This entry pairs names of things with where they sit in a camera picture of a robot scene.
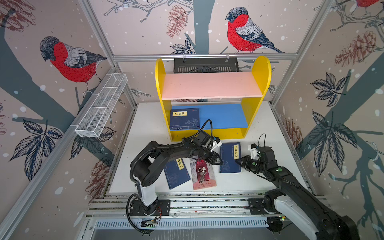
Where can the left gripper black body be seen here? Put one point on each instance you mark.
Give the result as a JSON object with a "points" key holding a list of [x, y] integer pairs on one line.
{"points": [[205, 154]]}

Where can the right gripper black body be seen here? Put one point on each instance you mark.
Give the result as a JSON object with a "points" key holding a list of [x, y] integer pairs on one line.
{"points": [[261, 166]]}

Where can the blue book yellow label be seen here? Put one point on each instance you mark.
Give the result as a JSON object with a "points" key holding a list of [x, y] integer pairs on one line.
{"points": [[230, 152], [176, 173]]}

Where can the blue book plant cover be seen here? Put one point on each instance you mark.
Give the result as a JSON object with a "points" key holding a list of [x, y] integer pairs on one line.
{"points": [[185, 119]]}

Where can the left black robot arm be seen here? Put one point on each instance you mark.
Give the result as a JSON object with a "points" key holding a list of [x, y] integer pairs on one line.
{"points": [[147, 166]]}

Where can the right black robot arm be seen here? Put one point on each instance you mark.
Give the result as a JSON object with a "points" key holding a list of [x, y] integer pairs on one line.
{"points": [[290, 198]]}

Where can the red Hamlet book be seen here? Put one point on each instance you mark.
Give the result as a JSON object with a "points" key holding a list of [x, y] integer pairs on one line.
{"points": [[202, 174]]}

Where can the yellow pink blue bookshelf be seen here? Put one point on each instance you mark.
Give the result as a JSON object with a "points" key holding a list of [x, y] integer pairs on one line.
{"points": [[230, 121]]}

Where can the black plastic tray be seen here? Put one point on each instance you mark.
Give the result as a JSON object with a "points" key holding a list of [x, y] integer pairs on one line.
{"points": [[206, 65]]}

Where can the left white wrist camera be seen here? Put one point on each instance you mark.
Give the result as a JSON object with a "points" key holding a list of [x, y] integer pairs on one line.
{"points": [[215, 144]]}

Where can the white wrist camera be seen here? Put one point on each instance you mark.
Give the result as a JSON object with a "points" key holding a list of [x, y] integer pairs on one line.
{"points": [[215, 144], [254, 151]]}

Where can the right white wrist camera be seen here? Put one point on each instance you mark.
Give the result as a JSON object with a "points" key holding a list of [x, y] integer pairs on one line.
{"points": [[254, 151]]}

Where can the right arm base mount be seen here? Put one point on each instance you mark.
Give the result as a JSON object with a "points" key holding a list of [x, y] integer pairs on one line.
{"points": [[266, 205]]}

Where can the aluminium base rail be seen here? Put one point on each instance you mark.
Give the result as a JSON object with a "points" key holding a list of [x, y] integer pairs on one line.
{"points": [[193, 204]]}

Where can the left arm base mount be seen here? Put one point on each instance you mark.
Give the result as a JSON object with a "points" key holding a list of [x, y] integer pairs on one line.
{"points": [[159, 207]]}

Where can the white wire mesh basket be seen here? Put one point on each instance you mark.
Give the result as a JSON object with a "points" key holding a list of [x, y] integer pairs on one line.
{"points": [[100, 110]]}

